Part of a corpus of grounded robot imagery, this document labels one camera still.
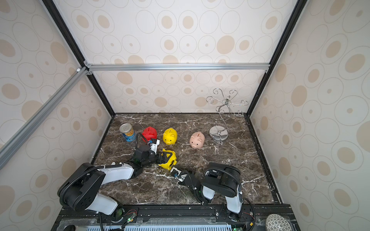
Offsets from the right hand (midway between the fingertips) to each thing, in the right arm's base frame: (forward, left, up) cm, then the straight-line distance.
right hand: (185, 165), depth 89 cm
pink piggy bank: (+15, -7, +7) cm, 18 cm away
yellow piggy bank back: (+17, +11, +7) cm, 21 cm away
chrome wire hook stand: (+27, -24, -1) cm, 36 cm away
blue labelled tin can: (+19, +40, +9) cm, 45 cm away
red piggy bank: (+18, +25, +8) cm, 32 cm away
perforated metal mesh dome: (-27, -47, -2) cm, 54 cm away
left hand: (+4, +9, +6) cm, 11 cm away
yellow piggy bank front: (+2, +7, +6) cm, 9 cm away
